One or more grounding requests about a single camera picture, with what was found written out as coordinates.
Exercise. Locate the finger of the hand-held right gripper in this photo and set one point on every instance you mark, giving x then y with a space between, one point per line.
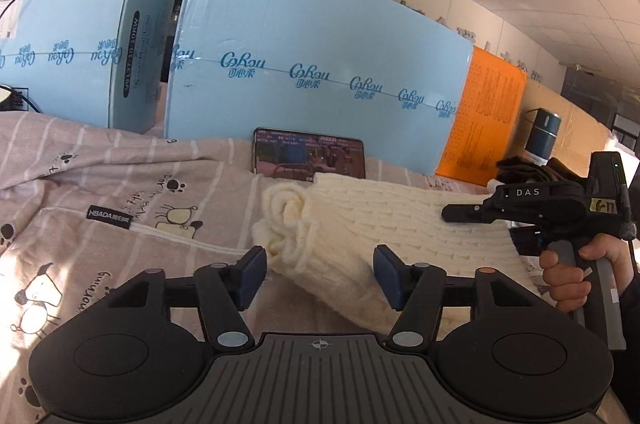
462 213

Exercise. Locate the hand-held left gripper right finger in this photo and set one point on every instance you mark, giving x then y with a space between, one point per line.
387 276

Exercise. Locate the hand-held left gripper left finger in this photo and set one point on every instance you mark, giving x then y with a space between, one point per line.
252 276

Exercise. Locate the cream knitted sweater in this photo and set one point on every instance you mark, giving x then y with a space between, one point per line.
350 224

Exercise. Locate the person's right forearm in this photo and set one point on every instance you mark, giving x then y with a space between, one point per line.
631 329

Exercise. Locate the person's right hand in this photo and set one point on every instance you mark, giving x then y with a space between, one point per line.
562 289

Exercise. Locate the dark teal cylinder cup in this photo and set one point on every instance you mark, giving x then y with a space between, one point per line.
542 136

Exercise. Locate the tan cardboard box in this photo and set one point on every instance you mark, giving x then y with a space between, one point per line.
580 124

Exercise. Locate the orange box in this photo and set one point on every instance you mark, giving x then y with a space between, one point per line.
487 114

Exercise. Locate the black smartphone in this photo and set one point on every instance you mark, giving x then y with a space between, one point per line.
310 153

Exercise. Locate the striped cartoon print bedsheet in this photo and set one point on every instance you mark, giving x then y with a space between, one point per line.
100 204

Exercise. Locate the large light blue box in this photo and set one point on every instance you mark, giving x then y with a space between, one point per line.
310 29

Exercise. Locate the light blue box with label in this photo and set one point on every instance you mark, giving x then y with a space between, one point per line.
75 34

